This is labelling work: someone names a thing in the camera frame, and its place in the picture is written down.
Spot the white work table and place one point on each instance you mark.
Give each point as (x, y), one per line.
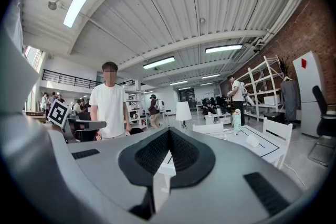
(245, 150)

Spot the mint green patterned flask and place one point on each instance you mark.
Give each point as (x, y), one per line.
(237, 122)

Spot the white wooden chair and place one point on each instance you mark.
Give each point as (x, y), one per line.
(278, 131)

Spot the white paper cup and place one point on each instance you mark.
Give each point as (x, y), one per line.
(252, 140)

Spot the black storage crate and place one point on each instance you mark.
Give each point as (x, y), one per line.
(274, 117)

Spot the round ceiling smoke detector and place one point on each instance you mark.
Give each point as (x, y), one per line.
(202, 20)

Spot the steel electric kettle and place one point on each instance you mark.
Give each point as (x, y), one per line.
(134, 115)

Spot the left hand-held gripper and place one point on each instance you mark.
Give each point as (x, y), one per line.
(59, 114)

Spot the black balcony railing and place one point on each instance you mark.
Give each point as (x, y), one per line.
(71, 80)

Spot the white refrigerator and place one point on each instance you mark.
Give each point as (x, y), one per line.
(309, 91)

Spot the white round backpack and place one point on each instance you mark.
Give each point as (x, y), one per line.
(160, 105)

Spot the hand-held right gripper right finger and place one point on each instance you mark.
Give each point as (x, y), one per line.
(236, 170)

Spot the grey coat on hanger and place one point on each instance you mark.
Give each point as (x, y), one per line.
(290, 99)

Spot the grey ceiling sensor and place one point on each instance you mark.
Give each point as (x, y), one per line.
(52, 4)

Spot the white shade table lamp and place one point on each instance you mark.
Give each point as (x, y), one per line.
(183, 110)

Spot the white metal shelving rack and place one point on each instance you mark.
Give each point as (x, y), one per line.
(136, 105)
(262, 81)

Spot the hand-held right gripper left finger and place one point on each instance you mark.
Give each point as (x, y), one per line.
(99, 165)

